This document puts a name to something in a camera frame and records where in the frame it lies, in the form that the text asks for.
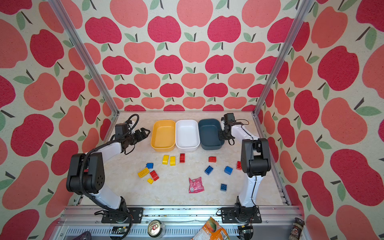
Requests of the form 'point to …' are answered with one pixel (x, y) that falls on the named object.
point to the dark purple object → (86, 235)
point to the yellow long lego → (143, 173)
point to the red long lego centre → (182, 157)
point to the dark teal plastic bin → (209, 129)
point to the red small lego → (212, 159)
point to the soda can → (156, 229)
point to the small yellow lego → (150, 181)
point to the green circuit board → (119, 230)
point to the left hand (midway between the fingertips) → (147, 133)
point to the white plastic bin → (187, 135)
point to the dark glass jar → (296, 231)
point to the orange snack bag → (212, 230)
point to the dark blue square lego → (223, 187)
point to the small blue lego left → (149, 165)
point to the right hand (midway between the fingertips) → (226, 136)
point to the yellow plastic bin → (163, 135)
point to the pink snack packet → (195, 185)
